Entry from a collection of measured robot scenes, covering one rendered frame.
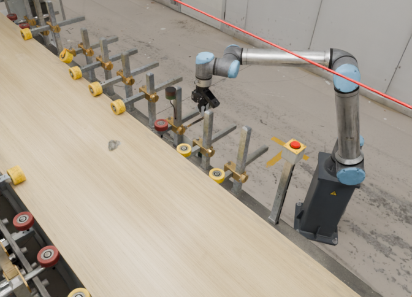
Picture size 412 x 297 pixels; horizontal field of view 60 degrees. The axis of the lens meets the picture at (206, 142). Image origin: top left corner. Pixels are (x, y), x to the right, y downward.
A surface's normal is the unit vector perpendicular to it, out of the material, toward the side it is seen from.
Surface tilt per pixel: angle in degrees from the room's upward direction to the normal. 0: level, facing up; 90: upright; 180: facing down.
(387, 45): 90
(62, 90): 0
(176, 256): 0
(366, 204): 0
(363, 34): 90
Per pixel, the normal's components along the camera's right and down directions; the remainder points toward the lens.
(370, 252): 0.05, -0.75
